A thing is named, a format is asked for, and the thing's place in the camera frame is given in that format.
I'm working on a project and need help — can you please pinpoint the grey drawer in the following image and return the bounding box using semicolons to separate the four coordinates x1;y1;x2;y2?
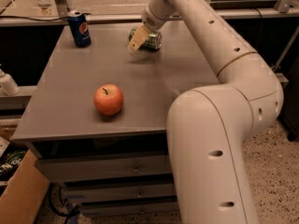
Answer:
36;151;171;183
64;183;176;203
81;200;178;217

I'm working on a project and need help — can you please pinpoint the red apple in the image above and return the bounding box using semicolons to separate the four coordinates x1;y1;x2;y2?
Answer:
93;84;124;116

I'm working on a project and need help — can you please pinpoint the green snack package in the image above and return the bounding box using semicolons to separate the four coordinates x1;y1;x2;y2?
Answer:
0;150;26;189

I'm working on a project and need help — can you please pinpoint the black cable under cabinet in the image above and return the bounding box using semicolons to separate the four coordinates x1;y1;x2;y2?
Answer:
47;184;81;224

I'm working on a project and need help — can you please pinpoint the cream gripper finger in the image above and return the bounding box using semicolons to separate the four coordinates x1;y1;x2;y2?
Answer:
127;24;150;52

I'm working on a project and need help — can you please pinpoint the metal frame rail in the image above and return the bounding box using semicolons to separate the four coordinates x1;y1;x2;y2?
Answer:
0;7;299;27

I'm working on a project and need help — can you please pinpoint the bottom grey drawer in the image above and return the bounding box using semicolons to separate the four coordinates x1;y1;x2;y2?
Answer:
81;200;178;217

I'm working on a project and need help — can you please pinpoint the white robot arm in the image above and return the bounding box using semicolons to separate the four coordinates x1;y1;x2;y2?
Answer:
128;0;283;224

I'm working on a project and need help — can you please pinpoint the blue Pepsi can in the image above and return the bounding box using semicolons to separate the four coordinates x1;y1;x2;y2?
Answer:
67;10;92;48

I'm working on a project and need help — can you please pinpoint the middle grey drawer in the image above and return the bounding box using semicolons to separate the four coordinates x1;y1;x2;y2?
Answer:
64;183;176;203

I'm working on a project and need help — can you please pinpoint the green soda can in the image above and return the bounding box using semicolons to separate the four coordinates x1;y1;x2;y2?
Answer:
128;28;163;50

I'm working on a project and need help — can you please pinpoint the grey drawer cabinet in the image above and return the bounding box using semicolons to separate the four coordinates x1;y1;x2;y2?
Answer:
13;21;217;217

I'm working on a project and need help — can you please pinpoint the white cylinder on left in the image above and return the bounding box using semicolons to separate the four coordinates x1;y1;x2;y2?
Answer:
0;69;20;96

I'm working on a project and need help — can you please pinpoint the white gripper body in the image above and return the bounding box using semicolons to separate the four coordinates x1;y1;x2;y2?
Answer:
141;0;176;30

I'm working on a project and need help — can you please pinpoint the cardboard box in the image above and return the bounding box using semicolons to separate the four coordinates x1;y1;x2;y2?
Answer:
0;143;50;224

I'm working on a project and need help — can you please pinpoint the top grey drawer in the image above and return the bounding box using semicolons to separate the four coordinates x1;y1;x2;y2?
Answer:
36;151;171;183

